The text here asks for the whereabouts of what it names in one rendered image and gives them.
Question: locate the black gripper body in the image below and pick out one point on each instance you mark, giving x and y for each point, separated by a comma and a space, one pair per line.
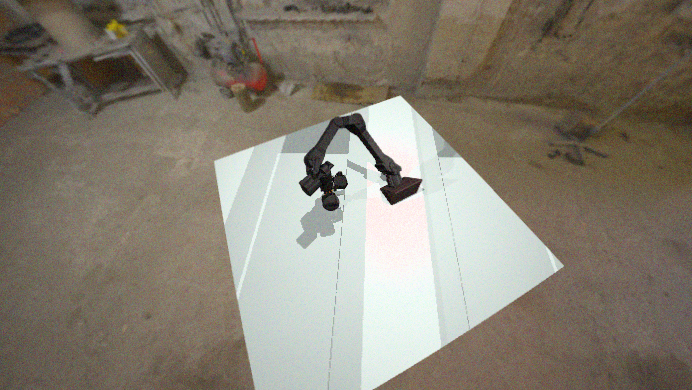
330, 199

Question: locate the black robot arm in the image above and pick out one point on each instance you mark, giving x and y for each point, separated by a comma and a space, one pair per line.
322, 174

